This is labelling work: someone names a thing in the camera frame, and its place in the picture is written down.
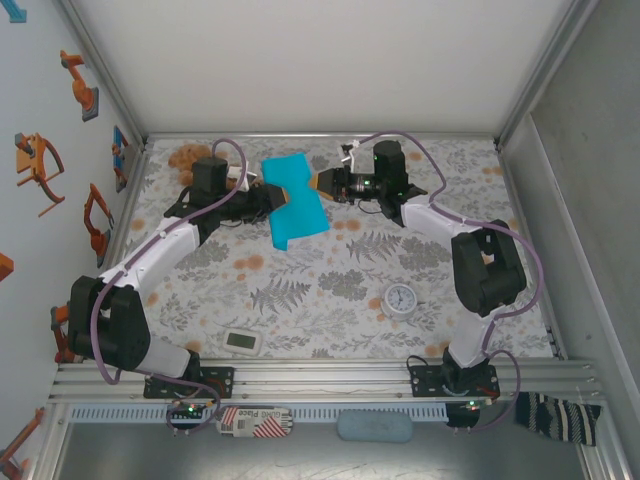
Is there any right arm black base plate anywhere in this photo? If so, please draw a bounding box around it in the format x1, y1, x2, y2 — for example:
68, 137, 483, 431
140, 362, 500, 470
409, 364, 501, 400

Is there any orange claw wall decal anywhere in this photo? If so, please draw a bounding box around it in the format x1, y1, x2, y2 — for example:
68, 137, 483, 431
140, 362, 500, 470
13, 132, 66, 218

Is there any aluminium mounting rail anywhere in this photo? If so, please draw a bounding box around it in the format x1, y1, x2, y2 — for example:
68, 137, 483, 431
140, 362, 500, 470
47, 357, 609, 401

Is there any grey blue sponge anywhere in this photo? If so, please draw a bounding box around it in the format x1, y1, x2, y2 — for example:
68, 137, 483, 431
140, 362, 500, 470
336, 409, 414, 444

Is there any floral tablecloth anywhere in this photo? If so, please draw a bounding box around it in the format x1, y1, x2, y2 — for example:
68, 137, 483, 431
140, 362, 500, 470
94, 137, 557, 360

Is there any teal cloth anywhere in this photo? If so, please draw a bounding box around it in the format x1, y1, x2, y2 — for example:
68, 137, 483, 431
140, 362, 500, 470
260, 153, 331, 250

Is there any brown teddy bear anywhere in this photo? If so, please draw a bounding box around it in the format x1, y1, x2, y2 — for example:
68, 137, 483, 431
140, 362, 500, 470
167, 142, 261, 194

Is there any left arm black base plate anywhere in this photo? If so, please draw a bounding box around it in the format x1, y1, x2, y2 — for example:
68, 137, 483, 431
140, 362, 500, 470
143, 366, 236, 400

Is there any black white striped sock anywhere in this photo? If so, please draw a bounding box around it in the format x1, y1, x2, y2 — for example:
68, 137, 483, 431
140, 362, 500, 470
514, 392, 604, 448

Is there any red white striped package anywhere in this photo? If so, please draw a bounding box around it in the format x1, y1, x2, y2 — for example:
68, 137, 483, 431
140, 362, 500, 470
214, 405, 293, 440

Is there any white alarm clock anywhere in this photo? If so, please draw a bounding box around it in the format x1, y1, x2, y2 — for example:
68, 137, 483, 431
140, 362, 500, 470
382, 283, 426, 321

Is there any white digital timer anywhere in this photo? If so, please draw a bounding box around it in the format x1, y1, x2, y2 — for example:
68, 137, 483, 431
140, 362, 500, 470
221, 328, 264, 357

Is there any blue orange wall decal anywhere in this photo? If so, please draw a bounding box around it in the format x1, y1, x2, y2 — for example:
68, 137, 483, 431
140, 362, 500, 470
112, 124, 134, 194

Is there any aluminium enclosure frame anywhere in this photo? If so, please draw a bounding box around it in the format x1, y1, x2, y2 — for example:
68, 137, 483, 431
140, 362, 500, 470
29, 0, 626, 480

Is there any white slotted cable duct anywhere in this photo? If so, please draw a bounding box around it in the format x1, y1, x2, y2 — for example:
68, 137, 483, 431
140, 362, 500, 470
67, 404, 449, 422

